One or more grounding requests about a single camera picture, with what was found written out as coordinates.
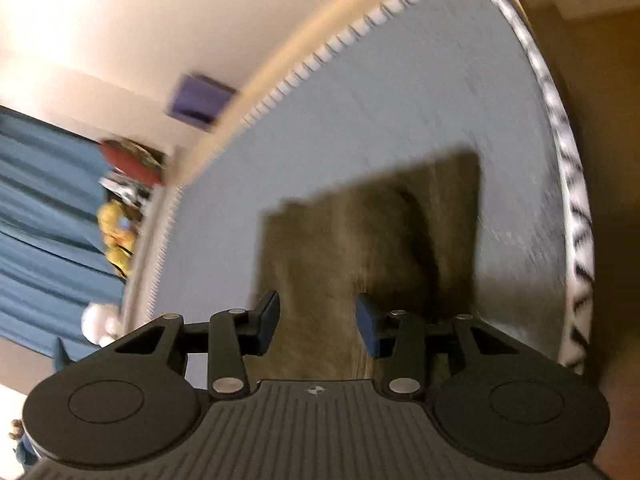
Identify blue curtain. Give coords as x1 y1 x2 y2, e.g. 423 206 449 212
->
1 108 125 360

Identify white round plush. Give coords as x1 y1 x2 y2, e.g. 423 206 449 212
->
81 302 124 348

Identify dark red cushion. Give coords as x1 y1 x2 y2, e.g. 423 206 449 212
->
100 139 164 188

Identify yellow plush toy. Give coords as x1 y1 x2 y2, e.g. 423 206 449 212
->
96 200 137 280

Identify purple box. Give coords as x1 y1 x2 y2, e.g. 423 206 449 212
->
166 73 236 131

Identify olive corduroy pants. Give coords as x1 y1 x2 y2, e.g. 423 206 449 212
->
245 148 480 382

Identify blue shark plush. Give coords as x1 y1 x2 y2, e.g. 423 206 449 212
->
9 338 74 472

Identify wooden bed frame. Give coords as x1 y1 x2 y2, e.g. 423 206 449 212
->
119 0 640 480

